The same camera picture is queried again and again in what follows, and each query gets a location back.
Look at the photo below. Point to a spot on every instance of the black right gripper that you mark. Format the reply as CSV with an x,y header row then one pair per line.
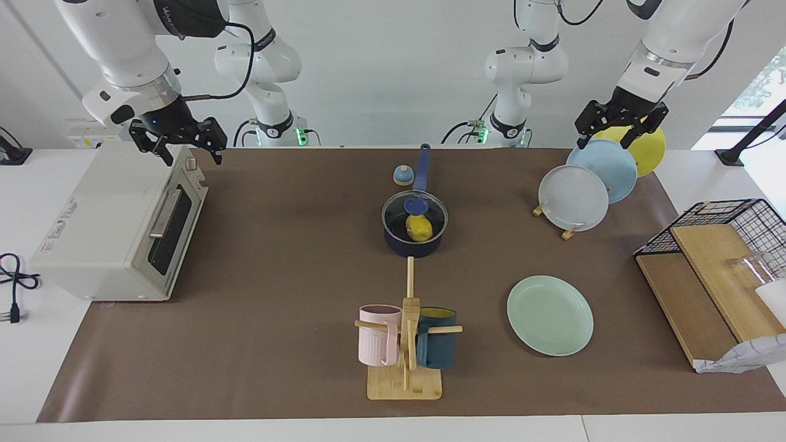
x,y
172,123

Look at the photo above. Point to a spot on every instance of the white patterned paper bag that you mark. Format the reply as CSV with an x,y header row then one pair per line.
x,y
746,356

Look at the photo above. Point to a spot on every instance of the black clamp stand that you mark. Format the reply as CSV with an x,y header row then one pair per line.
x,y
746,138

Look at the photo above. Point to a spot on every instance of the yellow potato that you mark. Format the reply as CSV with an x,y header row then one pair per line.
x,y
420,229

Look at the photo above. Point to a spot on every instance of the wooden plate rack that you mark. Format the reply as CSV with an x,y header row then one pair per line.
x,y
568,234

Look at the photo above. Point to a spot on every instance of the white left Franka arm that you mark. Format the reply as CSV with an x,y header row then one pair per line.
x,y
522,67

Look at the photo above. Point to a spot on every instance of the brown table mat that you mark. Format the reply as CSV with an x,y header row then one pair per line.
x,y
276,276

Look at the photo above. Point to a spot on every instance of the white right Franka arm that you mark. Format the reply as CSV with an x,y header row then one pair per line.
x,y
123,49

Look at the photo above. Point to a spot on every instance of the yellow plate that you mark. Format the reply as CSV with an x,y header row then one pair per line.
x,y
651,150

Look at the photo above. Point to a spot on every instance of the clear glass cup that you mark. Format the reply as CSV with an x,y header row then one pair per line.
x,y
752,270

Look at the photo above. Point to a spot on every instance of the white power strip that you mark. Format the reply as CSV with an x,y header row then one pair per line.
x,y
92,140

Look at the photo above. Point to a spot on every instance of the beige toaster oven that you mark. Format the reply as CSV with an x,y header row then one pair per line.
x,y
98,227

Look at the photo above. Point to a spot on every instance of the pink ribbed mug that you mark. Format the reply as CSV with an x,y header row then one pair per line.
x,y
376,337

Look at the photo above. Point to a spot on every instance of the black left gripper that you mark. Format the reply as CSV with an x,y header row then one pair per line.
x,y
620,110

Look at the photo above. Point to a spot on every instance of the light green plate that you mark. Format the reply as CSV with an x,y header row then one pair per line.
x,y
549,316

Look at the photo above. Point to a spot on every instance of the grey plate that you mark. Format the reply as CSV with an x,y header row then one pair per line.
x,y
573,197

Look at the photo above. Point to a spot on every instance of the black desk mount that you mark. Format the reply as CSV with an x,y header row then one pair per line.
x,y
13,156

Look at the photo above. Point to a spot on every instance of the wooden mug rack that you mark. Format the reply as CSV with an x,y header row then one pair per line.
x,y
405,383

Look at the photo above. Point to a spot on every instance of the glass lid with blue knob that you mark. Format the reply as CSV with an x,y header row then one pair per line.
x,y
396,212

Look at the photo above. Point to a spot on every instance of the small blue round cap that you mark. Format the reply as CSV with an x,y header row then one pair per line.
x,y
403,176

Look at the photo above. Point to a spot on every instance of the dark teal mug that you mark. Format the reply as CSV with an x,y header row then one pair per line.
x,y
437,347

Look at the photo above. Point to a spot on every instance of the white translucent cup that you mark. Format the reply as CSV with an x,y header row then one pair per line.
x,y
772,302

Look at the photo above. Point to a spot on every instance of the light blue plate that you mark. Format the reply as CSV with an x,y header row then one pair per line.
x,y
611,166

